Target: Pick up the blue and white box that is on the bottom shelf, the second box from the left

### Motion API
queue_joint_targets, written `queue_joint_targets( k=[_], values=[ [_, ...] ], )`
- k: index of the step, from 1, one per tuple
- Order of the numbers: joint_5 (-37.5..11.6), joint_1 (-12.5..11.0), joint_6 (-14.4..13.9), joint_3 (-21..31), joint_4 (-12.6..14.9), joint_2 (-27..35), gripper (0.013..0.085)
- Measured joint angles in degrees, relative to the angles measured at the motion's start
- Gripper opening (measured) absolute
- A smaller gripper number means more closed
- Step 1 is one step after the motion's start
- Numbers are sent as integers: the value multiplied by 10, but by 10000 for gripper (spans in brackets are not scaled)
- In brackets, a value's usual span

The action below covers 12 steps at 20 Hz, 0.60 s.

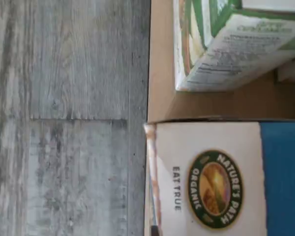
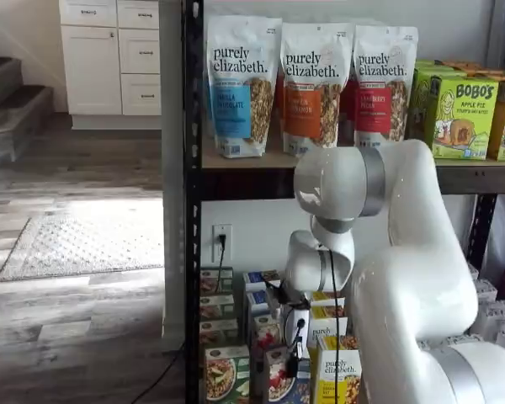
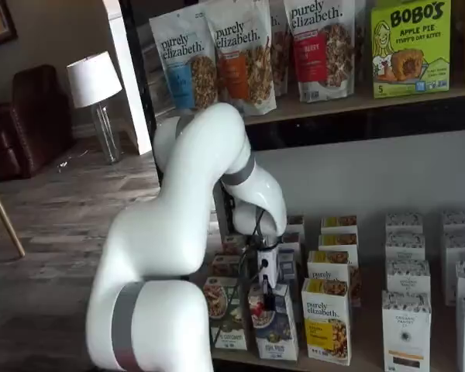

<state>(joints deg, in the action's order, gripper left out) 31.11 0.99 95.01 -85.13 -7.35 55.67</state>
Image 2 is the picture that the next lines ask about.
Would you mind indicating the light grey patterned rug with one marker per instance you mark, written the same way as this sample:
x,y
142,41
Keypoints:
x,y
88,244

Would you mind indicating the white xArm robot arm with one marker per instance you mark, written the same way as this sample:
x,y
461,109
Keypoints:
x,y
404,294

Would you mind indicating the green Bobo's snack box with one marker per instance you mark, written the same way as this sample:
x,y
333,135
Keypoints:
x,y
467,109
429,67

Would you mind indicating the blue label granola bag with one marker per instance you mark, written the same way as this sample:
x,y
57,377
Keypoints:
x,y
235,84

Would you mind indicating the white drawer cabinet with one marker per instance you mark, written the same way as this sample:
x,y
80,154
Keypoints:
x,y
97,67

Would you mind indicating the grey wooden stairs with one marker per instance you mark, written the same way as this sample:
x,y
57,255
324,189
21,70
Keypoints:
x,y
8,105

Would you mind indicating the black metal shelf rack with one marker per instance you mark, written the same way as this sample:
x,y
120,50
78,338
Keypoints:
x,y
192,210

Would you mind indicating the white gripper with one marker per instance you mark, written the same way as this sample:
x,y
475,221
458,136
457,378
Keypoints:
x,y
296,332

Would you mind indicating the green and white oatmeal box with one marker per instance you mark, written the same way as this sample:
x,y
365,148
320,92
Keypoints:
x,y
216,307
219,332
227,374
212,282

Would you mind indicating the yellow and white granola box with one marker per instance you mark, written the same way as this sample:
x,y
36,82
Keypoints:
x,y
345,374
324,326
326,296

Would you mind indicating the red label granola bag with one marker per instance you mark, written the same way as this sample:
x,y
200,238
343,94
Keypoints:
x,y
383,76

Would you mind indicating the orange label granola bag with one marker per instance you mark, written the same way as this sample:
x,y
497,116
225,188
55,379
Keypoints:
x,y
311,84

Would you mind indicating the white wall outlet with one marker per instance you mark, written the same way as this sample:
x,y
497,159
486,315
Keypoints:
x,y
227,252

